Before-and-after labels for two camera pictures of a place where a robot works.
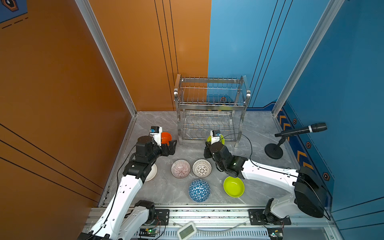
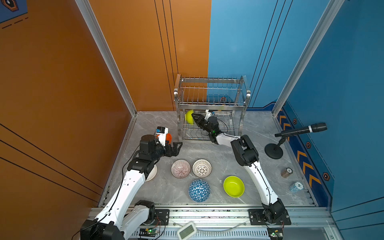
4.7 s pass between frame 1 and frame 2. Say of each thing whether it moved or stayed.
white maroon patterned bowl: stayed
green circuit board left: stayed
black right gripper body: moved
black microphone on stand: stayed
